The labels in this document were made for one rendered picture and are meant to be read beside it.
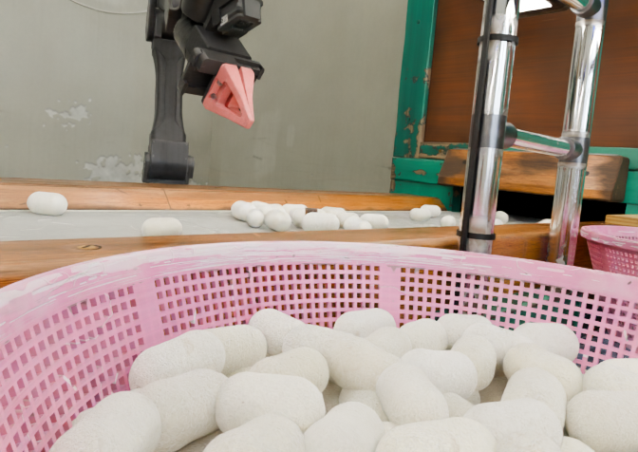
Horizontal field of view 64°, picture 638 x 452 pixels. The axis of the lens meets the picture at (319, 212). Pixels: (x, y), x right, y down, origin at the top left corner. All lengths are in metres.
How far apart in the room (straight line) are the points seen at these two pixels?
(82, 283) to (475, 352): 0.14
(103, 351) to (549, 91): 0.88
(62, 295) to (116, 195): 0.45
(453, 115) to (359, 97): 1.22
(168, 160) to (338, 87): 1.46
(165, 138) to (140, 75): 1.83
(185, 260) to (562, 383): 0.15
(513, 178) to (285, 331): 0.74
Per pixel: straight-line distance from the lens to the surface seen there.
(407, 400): 0.16
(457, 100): 1.07
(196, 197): 0.65
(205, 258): 0.22
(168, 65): 1.03
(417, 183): 1.08
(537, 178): 0.89
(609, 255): 0.50
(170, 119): 1.00
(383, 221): 0.57
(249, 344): 0.20
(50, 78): 2.63
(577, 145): 0.49
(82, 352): 0.17
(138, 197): 0.62
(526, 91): 1.00
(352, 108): 2.27
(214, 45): 0.69
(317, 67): 2.45
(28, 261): 0.21
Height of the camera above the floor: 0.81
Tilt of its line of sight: 5 degrees down
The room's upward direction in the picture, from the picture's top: 5 degrees clockwise
